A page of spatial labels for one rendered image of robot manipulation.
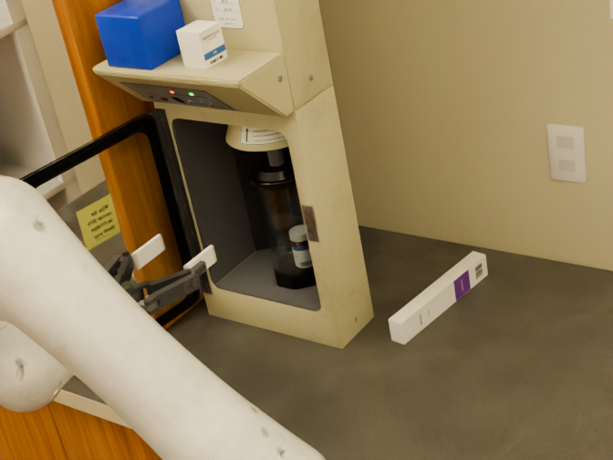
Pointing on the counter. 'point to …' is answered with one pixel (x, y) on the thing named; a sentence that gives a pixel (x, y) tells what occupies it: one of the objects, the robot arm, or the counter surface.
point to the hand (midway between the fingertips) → (180, 252)
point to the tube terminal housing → (312, 26)
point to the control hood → (219, 80)
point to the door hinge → (180, 191)
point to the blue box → (140, 33)
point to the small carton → (202, 44)
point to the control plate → (177, 95)
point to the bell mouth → (254, 139)
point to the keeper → (310, 223)
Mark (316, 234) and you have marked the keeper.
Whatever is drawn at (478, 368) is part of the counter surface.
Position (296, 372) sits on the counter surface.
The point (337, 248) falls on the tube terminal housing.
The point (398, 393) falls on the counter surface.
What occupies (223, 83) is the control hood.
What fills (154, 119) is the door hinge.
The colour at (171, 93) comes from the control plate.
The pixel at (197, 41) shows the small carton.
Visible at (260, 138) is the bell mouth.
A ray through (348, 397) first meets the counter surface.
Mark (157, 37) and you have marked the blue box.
